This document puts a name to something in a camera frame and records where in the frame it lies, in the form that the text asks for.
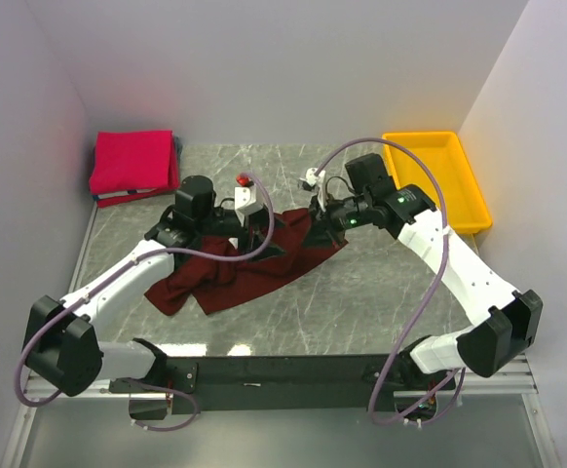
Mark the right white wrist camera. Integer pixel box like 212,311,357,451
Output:
298,168,326,211

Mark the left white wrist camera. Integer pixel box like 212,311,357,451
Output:
234,173,263,220

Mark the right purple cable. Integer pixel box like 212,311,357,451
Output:
312,136,466,426

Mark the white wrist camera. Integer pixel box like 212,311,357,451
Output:
298,168,326,211
234,173,263,220

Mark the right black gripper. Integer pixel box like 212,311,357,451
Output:
301,190,372,250

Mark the black base beam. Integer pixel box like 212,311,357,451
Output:
108,353,456,423

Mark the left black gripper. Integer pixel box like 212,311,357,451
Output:
197,204,286,260

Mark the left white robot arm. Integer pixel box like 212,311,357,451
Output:
14,173,276,405

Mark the dark red t-shirt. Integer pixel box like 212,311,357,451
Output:
144,209,341,316

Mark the aluminium rail frame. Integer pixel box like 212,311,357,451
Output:
0,311,557,468

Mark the folded red striped t-shirt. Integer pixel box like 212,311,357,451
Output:
90,140,183,208

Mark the yellow plastic tray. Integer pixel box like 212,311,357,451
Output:
383,131,493,235

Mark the folded pink t-shirt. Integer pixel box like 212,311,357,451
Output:
89,130,177,196

